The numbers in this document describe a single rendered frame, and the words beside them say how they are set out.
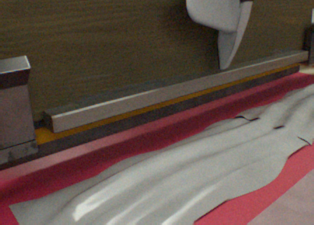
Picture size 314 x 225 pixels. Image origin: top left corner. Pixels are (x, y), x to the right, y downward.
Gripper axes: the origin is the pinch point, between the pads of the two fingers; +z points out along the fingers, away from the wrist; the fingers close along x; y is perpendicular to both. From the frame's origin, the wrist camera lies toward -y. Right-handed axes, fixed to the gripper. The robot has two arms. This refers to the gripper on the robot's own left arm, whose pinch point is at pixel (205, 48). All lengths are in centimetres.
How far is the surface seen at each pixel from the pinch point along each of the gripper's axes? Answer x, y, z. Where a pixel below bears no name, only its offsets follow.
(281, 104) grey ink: 5.2, -4.5, 4.9
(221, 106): 0.6, -1.7, 5.5
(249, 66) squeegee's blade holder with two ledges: 2.8, -2.7, 1.6
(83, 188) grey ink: 4.4, 14.4, 5.3
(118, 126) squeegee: 0.4, 9.3, 4.4
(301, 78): 1.1, -17.6, 5.5
